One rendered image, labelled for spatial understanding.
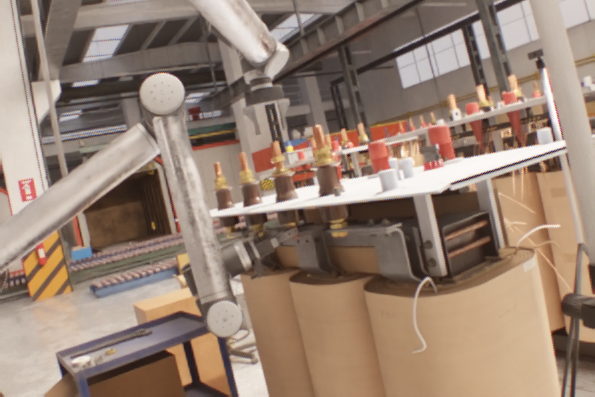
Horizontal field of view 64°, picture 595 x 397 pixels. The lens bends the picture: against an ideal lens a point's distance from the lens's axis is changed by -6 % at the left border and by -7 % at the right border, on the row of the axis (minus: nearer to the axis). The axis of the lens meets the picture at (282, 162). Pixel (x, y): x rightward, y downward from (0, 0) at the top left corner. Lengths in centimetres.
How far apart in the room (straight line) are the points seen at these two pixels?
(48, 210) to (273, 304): 92
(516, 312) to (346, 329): 54
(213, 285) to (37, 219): 66
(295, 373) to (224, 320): 70
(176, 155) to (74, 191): 41
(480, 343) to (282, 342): 96
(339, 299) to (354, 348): 17
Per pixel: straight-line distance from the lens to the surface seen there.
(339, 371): 176
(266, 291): 206
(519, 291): 146
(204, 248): 153
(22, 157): 1187
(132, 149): 183
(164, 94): 165
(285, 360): 213
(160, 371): 223
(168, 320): 259
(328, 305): 168
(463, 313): 133
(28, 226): 183
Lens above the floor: 145
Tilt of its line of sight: 2 degrees up
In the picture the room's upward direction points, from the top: 13 degrees counter-clockwise
